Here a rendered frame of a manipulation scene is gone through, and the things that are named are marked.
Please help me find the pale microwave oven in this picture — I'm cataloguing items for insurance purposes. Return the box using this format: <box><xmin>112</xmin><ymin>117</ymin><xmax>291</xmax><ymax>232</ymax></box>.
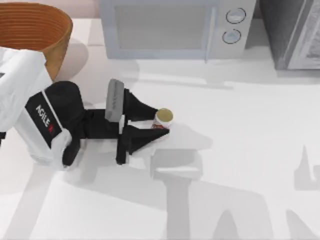
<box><xmin>98</xmin><ymin>0</ymin><xmax>258</xmax><ymax>64</ymax></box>

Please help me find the microwave door handle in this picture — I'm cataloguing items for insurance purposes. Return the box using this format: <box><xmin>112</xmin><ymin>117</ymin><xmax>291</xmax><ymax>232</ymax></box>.
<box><xmin>204</xmin><ymin>5</ymin><xmax>217</xmax><ymax>64</ymax></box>

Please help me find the round microwave knob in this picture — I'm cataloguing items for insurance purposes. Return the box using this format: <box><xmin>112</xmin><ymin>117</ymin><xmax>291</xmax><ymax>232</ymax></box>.
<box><xmin>225</xmin><ymin>6</ymin><xmax>247</xmax><ymax>24</ymax></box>
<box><xmin>221</xmin><ymin>28</ymin><xmax>243</xmax><ymax>45</ymax></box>

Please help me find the grey cabinet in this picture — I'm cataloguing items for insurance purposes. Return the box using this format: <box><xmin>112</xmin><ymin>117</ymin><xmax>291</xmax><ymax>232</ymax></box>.
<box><xmin>258</xmin><ymin>0</ymin><xmax>320</xmax><ymax>71</ymax></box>

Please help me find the pale grey rounded box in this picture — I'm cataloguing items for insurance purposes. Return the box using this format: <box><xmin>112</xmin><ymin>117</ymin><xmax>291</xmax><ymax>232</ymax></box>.
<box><xmin>104</xmin><ymin>78</ymin><xmax>125</xmax><ymax>124</ymax></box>

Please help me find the brown woven basket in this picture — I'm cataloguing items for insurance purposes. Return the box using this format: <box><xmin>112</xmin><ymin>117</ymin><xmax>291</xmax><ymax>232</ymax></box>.
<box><xmin>0</xmin><ymin>0</ymin><xmax>74</xmax><ymax>84</ymax></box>

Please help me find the microwave oven door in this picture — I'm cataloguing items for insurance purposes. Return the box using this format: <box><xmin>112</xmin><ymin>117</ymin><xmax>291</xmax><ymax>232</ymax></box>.
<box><xmin>99</xmin><ymin>0</ymin><xmax>216</xmax><ymax>60</ymax></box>

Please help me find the red and white can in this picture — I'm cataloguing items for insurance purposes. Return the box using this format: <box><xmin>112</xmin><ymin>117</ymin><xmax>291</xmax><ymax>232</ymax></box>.
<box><xmin>151</xmin><ymin>107</ymin><xmax>174</xmax><ymax>131</ymax></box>

